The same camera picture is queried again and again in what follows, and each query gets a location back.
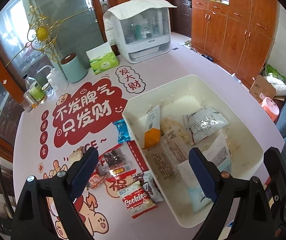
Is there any mint green canister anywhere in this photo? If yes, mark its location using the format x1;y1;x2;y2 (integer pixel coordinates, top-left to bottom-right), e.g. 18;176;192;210
61;53;87;83

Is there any orange wooden wall cabinet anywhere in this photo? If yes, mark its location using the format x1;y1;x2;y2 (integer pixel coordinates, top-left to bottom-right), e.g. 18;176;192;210
191;0;277;87

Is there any glass door with gold ornament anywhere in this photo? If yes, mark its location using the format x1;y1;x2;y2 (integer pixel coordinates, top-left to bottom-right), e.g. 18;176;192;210
0;0;104;145

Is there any brown cardboard box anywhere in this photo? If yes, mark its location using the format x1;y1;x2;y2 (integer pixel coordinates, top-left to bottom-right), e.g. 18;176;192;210
249;75;279;103

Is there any white plastic bag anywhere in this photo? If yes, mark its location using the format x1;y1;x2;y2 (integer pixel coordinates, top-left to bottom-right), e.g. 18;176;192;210
264;76;286;96

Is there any red cookies packet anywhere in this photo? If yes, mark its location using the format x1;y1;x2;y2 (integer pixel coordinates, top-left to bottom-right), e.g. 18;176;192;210
118;181;157;219

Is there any white plastic storage bin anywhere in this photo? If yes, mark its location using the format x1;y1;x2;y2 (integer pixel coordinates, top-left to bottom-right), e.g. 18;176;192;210
123;75;263;228

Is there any red cartoon table mat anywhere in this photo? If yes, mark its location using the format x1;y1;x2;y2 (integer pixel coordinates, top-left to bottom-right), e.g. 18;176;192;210
26;65;160;239

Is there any clear bag of beige snacks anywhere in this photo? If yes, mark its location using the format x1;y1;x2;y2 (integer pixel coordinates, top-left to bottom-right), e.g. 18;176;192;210
160;116;190;145

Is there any clear bottle green label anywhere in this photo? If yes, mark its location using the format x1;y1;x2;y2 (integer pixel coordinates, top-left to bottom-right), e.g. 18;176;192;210
23;74;46;103

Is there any white countertop dish cabinet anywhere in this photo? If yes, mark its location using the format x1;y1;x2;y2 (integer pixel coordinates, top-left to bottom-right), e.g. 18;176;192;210
103;0;176;63

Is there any blue foil snack packet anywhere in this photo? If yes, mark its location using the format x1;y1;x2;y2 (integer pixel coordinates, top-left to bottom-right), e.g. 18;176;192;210
113;119;134;144

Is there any dark red dates packet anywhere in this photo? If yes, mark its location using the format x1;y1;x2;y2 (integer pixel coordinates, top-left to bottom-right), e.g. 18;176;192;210
96;147;133;177

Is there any large white snack bag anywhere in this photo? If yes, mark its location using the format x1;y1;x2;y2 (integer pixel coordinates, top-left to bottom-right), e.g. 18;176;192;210
182;106;229;144

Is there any orange white snack bag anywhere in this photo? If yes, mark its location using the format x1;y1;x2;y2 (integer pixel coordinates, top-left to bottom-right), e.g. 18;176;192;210
143;104;161;150

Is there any green tissue box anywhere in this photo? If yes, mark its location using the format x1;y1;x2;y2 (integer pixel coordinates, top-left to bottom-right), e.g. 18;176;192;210
86;42;119;75

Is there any pink plastic stool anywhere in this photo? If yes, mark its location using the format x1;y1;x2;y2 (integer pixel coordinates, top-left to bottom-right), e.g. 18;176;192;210
260;96;279;122

